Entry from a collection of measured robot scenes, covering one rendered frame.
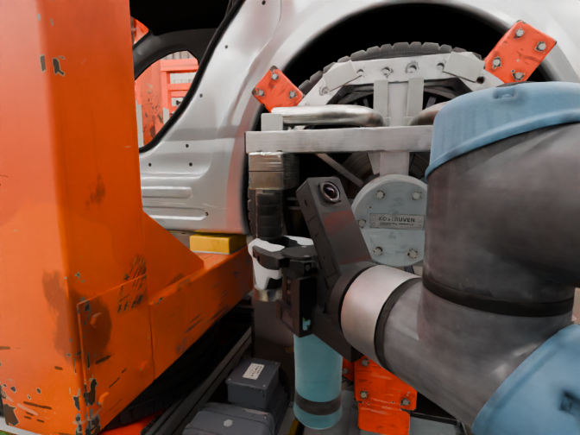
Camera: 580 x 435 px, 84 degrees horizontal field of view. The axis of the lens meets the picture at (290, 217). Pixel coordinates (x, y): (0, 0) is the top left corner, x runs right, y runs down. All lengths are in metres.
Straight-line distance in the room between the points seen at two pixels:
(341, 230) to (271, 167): 0.15
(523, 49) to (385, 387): 0.64
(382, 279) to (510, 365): 0.10
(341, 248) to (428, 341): 0.12
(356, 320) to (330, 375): 0.36
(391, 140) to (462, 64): 0.26
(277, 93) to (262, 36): 0.35
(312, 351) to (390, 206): 0.27
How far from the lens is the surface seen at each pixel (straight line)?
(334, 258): 0.30
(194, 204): 1.00
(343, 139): 0.44
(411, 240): 0.49
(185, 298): 0.78
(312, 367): 0.60
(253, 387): 0.86
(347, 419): 1.10
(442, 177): 0.19
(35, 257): 0.57
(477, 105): 0.19
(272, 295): 0.45
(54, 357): 0.61
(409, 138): 0.44
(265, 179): 0.43
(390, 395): 0.76
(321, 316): 0.34
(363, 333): 0.26
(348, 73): 0.65
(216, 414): 0.83
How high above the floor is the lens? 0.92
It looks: 8 degrees down
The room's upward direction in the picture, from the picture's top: straight up
